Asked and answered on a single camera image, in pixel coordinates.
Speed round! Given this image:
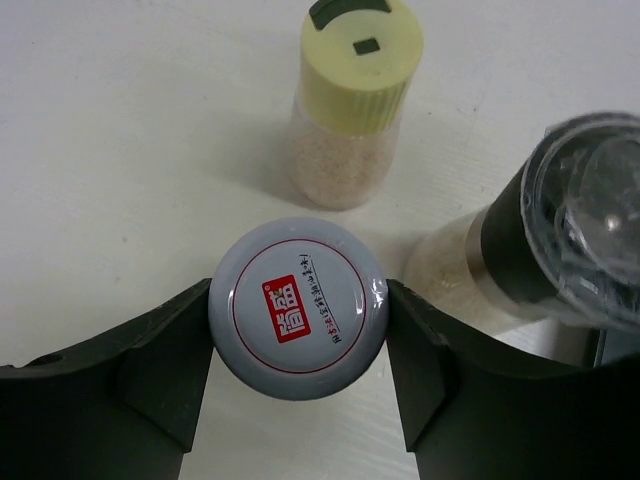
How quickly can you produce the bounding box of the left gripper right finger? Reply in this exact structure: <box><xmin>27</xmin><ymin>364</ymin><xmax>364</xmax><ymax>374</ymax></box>
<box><xmin>387</xmin><ymin>280</ymin><xmax>639</xmax><ymax>479</ymax></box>

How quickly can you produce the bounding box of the black rectangular tray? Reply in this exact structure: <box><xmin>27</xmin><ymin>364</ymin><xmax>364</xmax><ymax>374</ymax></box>
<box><xmin>594</xmin><ymin>330</ymin><xmax>640</xmax><ymax>367</ymax></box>

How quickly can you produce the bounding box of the yellow cap spice shaker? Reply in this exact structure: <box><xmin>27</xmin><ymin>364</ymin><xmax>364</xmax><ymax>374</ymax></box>
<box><xmin>286</xmin><ymin>1</ymin><xmax>424</xmax><ymax>210</ymax></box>

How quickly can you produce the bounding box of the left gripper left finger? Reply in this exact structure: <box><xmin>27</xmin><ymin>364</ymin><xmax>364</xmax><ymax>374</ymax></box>
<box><xmin>1</xmin><ymin>279</ymin><xmax>213</xmax><ymax>479</ymax></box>

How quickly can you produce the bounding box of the clear cap salt grinder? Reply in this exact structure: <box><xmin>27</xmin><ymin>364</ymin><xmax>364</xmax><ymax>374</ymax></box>
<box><xmin>403</xmin><ymin>111</ymin><xmax>639</xmax><ymax>335</ymax></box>

